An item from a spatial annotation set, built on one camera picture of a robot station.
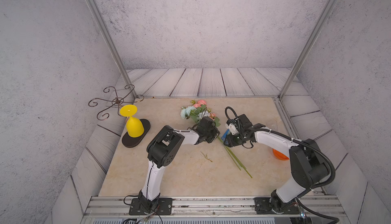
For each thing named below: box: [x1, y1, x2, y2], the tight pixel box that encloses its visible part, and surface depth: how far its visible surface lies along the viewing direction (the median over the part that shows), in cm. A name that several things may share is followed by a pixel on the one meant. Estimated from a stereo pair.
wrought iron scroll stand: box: [88, 84, 145, 121], surface depth 78 cm
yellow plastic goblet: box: [119, 104, 145, 138], surface depth 76 cm
